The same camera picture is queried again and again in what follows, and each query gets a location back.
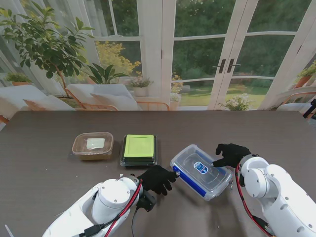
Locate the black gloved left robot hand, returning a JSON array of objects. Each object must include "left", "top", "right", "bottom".
[{"left": 137, "top": 165, "right": 181, "bottom": 196}]

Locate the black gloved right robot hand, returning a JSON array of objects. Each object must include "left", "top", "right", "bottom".
[{"left": 212, "top": 143, "right": 252, "bottom": 169}]

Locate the black plastic tray container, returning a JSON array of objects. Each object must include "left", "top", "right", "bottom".
[{"left": 120, "top": 137, "right": 159, "bottom": 168}]

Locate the clear plastic lid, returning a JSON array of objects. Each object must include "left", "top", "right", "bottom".
[{"left": 170, "top": 144, "right": 233, "bottom": 196}]

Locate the clear container with blue clips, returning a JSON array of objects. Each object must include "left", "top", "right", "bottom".
[{"left": 170, "top": 144, "right": 234, "bottom": 202}]

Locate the clear lid with green sticker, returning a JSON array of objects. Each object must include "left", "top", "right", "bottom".
[{"left": 120, "top": 134, "right": 158, "bottom": 166}]

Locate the clear lid with white label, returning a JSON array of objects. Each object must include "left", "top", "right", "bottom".
[{"left": 72, "top": 132, "right": 114, "bottom": 156}]

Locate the brown kraft paper container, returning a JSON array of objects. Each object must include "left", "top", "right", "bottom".
[{"left": 72, "top": 132, "right": 114, "bottom": 161}]

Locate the black tripod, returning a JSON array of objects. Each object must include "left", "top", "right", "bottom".
[{"left": 303, "top": 98, "right": 316, "bottom": 119}]

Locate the printed sunroom backdrop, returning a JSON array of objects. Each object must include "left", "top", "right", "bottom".
[{"left": 0, "top": 0, "right": 316, "bottom": 124}]

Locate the white zip tie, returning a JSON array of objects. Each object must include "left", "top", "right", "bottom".
[{"left": 4, "top": 224, "right": 16, "bottom": 237}]

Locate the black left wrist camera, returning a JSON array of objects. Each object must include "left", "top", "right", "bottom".
[{"left": 137, "top": 190, "right": 157, "bottom": 213}]

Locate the red cable on left arm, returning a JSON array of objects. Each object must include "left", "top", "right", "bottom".
[{"left": 103, "top": 179, "right": 144, "bottom": 237}]

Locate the red cable on arm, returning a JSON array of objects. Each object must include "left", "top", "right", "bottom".
[
  {"left": 103, "top": 179, "right": 144, "bottom": 237},
  {"left": 235, "top": 164, "right": 272, "bottom": 237}
]

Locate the red cable on right arm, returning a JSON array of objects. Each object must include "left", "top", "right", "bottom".
[{"left": 235, "top": 164, "right": 272, "bottom": 237}]

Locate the grey braided camera cable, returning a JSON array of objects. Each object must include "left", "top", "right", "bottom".
[{"left": 131, "top": 207, "right": 138, "bottom": 237}]

